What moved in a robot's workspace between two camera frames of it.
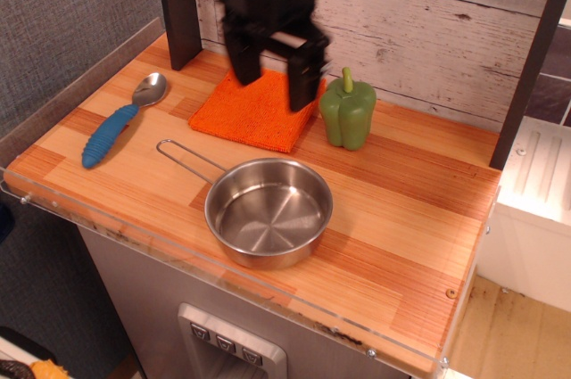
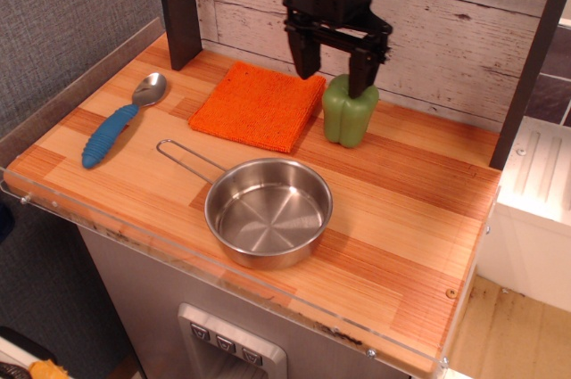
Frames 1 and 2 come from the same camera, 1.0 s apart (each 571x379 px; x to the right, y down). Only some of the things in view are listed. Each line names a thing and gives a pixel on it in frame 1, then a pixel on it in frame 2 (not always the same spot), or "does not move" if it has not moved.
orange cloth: x=259 y=112 does not move
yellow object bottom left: x=46 y=369 does not move
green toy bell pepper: x=347 y=111 does not move
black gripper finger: x=245 y=47 → x=307 y=53
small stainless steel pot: x=266 y=213 does not move
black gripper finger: x=305 y=73 → x=363 y=67
